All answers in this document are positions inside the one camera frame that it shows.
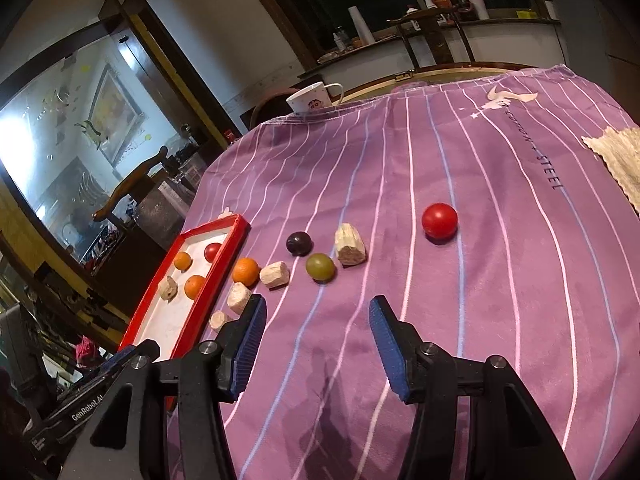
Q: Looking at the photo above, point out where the white printed mug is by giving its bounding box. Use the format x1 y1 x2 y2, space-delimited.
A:
286 81 345 113

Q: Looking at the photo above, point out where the large red tomato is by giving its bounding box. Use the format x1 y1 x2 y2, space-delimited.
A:
421 202 459 240

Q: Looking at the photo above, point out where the white paper cup stack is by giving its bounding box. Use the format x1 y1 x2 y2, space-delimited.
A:
348 6 375 43

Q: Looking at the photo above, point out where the round wooden table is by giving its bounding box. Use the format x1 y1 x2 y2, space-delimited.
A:
345 62 566 103

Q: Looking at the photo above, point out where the purple striped cloth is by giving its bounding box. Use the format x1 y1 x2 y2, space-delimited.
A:
165 64 640 480

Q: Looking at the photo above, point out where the large beige rough chunk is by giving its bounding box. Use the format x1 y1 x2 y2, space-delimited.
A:
334 223 367 266

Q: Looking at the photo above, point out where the dark wooden chair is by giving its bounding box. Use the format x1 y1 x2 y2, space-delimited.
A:
386 9 476 68

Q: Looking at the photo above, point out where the wooden chair with plastic cover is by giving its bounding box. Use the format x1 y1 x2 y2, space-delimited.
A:
91 145 201 251

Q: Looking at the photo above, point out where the dark purple grape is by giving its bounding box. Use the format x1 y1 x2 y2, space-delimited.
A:
286 231 314 257

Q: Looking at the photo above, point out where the dark wooden sideboard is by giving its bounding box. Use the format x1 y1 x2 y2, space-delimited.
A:
75 210 186 321

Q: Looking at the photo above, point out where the green grape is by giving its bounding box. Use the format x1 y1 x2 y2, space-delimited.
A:
305 253 336 282

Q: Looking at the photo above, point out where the framed fish painting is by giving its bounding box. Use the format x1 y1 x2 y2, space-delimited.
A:
87 62 143 166

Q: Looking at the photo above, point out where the beige woven doily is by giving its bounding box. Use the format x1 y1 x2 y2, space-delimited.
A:
582 127 640 216

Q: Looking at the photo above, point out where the red rimmed white tray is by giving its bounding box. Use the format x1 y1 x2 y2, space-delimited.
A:
118 213 250 411

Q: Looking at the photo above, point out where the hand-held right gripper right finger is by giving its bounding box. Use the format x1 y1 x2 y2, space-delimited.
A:
369 296 576 480

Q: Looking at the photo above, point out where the pink flower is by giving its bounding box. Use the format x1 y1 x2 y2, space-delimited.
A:
75 336 103 367

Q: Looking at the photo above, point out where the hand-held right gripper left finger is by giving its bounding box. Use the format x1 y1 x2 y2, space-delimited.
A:
57 294 267 480

